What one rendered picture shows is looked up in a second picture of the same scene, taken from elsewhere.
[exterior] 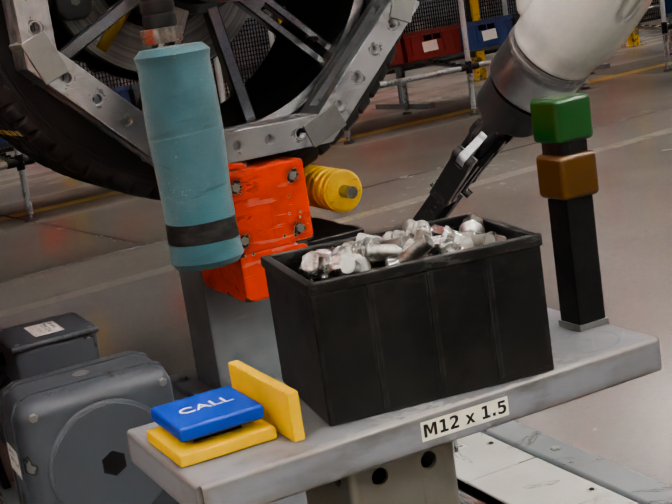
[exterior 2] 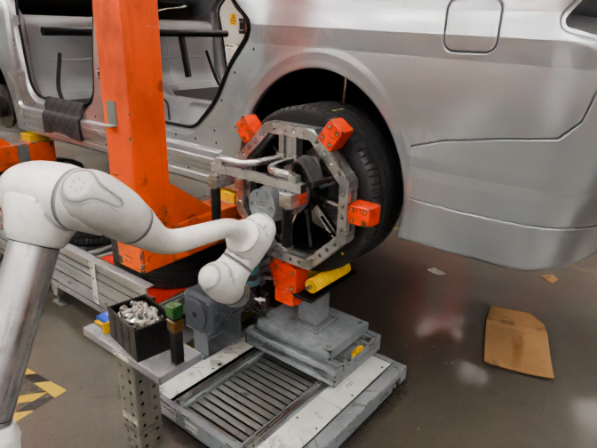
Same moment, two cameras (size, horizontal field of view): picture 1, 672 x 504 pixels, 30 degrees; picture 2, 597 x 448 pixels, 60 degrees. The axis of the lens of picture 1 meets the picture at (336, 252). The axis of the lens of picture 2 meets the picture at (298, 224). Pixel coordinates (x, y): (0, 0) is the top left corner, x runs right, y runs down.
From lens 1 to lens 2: 1.91 m
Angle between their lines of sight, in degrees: 61
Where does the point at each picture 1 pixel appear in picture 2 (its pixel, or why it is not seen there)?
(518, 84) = not seen: hidden behind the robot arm
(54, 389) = (195, 290)
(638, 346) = (154, 374)
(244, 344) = (306, 309)
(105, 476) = (192, 316)
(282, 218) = (287, 283)
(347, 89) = (315, 257)
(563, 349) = (155, 362)
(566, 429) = (415, 420)
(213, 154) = not seen: hidden behind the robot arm
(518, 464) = (334, 405)
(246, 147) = (283, 257)
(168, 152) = not seen: hidden behind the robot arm
